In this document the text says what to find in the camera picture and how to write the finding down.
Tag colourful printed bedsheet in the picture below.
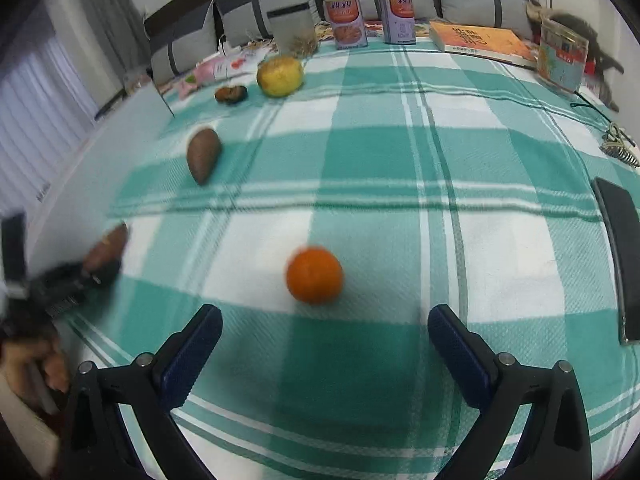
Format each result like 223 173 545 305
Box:
122 15 436 103

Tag spotted sweet potato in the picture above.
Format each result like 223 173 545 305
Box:
82 223 130 272

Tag clear printed box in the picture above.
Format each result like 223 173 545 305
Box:
537 14 591 98

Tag orange book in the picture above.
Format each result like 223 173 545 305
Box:
429 21 538 68

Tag white paper packet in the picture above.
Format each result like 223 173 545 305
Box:
197 50 263 81

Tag bright orange tangerine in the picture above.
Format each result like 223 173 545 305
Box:
286 246 344 306

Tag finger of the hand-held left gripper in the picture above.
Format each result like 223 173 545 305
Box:
75 259 122 291

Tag dark cord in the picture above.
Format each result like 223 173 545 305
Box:
572 92 616 126

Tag smooth sweet potato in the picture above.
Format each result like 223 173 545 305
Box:
186 127 222 186

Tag clear jar with black lid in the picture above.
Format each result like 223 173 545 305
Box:
267 2 319 57

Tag red labelled can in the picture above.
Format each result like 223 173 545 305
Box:
324 0 368 51

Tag grey curtain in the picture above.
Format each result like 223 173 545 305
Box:
82 0 148 48

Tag sheer white curtain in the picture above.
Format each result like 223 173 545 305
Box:
0 30 98 216

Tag person's left hand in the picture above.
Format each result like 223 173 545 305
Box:
0 342 71 401

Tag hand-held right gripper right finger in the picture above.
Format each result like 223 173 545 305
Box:
427 304 593 480

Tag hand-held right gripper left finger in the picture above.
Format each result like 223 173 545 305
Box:
60 304 224 480

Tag black remote control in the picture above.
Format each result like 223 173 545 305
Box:
591 177 640 346

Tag small dark fruit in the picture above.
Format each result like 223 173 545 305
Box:
215 85 248 106

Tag yellow green round fruit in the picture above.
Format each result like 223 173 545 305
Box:
256 55 305 98

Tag green white plaid blanket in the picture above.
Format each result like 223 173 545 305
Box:
65 35 640 480

